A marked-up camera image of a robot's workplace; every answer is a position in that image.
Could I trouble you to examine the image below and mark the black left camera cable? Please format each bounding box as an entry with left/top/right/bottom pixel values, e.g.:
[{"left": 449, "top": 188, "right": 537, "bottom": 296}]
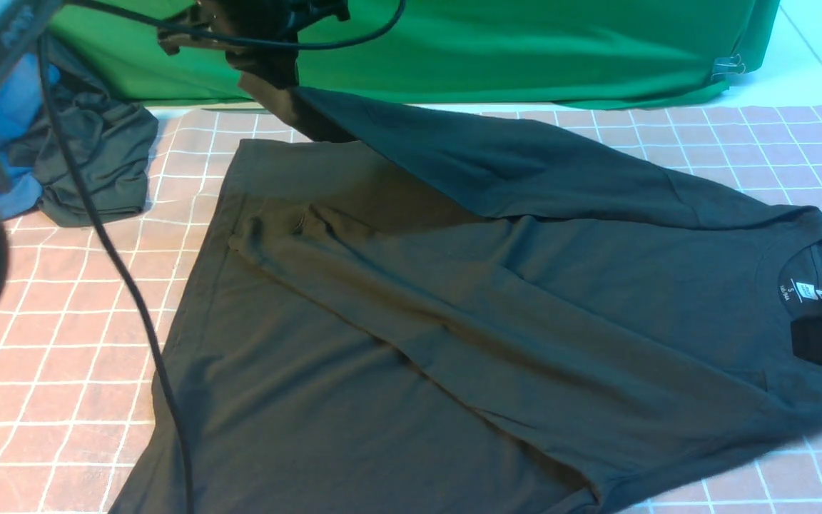
[{"left": 36, "top": 0, "right": 408, "bottom": 514}]

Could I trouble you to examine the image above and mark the pink grid tablecloth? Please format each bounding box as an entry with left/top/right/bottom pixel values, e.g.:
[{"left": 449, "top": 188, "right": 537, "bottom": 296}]
[{"left": 0, "top": 105, "right": 822, "bottom": 513}]

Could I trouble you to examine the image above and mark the green backdrop cloth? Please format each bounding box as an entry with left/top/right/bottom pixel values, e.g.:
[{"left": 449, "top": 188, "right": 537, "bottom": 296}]
[{"left": 50, "top": 1, "right": 779, "bottom": 109}]

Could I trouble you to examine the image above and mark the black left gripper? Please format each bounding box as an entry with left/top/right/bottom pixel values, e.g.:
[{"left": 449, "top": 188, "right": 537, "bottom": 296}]
[{"left": 164, "top": 1, "right": 351, "bottom": 43}]

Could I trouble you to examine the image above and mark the metal binder clip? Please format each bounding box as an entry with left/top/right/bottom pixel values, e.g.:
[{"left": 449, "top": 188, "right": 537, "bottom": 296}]
[{"left": 710, "top": 54, "right": 747, "bottom": 82}]

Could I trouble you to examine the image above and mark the blue crumpled garment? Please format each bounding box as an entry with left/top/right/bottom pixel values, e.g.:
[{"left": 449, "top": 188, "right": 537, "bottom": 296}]
[{"left": 0, "top": 53, "right": 43, "bottom": 219}]

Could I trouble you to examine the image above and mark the gray long-sleeved shirt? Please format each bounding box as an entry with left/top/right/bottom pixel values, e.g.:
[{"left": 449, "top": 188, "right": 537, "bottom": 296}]
[{"left": 111, "top": 87, "right": 822, "bottom": 513}]

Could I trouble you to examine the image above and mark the dark gray crumpled garment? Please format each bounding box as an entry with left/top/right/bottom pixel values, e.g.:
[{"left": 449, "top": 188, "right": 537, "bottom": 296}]
[{"left": 9, "top": 36, "right": 159, "bottom": 227}]

